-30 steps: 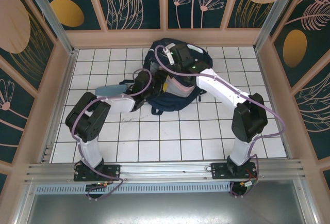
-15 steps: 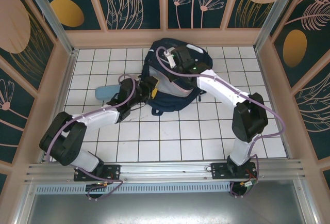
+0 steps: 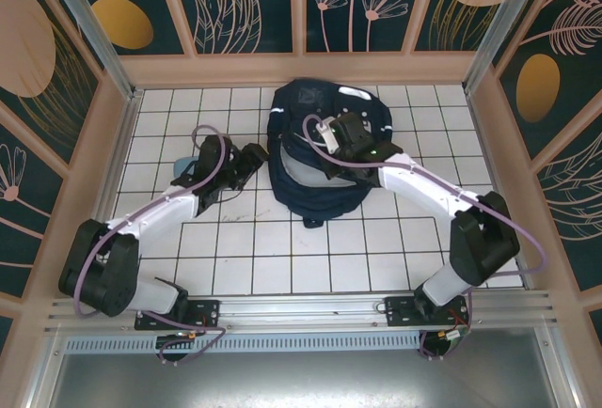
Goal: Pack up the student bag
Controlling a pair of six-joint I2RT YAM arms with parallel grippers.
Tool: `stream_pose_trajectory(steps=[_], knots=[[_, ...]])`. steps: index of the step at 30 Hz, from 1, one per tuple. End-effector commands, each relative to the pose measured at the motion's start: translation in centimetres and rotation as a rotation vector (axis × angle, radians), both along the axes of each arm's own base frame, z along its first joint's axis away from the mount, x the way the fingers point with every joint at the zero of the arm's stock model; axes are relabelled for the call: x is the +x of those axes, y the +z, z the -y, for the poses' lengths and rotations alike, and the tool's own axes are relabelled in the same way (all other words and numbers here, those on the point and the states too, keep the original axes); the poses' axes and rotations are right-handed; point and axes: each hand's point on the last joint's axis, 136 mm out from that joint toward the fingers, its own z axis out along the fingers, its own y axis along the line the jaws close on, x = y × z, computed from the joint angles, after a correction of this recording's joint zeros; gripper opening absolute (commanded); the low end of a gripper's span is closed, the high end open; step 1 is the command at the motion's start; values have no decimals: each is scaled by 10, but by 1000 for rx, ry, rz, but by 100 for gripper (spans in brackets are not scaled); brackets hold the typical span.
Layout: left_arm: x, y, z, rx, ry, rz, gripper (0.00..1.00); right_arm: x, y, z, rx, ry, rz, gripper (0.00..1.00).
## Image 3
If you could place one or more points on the aluminium frame post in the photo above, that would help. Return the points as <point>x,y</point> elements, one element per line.
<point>91,27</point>
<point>502,27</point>

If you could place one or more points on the aluminium mounting rail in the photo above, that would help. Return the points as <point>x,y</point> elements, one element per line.
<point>301,309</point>

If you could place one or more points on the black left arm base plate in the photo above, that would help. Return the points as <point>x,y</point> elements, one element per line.
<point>207,314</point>

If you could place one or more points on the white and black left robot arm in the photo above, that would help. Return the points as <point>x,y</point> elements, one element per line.
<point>108,271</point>

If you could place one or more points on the aluminium side rail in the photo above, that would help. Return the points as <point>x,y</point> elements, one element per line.
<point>115,163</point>

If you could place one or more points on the light blue pencil case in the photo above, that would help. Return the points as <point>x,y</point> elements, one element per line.
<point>182,163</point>

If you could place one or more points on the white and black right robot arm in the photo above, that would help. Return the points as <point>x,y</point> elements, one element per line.
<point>484,239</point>

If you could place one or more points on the navy blue backpack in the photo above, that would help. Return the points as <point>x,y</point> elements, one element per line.
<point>320,201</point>

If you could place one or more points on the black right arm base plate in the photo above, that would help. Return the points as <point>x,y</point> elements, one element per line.
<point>400,314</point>

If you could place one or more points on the steel sheet panel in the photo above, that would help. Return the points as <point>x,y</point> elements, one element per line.
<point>301,380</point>

